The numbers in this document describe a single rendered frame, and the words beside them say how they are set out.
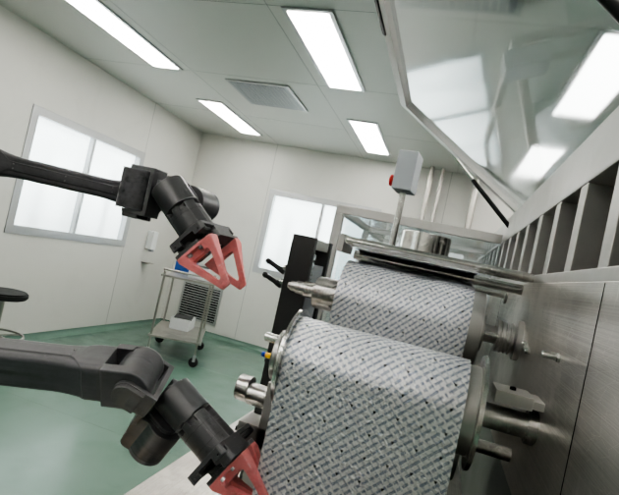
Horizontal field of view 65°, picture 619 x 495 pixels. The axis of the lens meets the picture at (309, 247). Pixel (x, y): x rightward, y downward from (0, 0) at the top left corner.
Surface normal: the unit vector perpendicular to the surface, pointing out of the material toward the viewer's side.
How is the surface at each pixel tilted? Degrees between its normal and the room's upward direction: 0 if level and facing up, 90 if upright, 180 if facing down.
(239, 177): 90
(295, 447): 90
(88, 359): 21
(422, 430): 90
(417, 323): 92
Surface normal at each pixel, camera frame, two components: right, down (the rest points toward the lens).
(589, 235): -0.27, -0.07
